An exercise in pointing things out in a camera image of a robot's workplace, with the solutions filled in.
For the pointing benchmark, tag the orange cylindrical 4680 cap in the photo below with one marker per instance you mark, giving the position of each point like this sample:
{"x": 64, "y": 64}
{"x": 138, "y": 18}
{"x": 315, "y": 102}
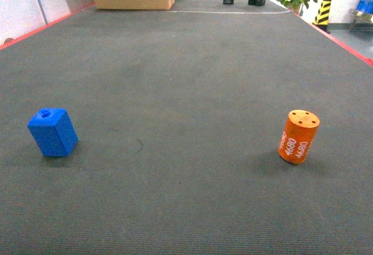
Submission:
{"x": 298, "y": 134}

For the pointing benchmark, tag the blue rectangular block part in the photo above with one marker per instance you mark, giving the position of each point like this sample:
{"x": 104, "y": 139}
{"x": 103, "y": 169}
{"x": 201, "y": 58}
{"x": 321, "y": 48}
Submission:
{"x": 53, "y": 132}

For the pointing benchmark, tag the yellow black striped cone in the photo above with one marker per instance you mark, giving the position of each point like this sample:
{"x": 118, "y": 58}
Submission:
{"x": 321, "y": 19}

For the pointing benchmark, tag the red conveyor frame rail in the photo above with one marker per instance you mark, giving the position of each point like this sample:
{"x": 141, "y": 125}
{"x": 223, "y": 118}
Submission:
{"x": 306, "y": 46}

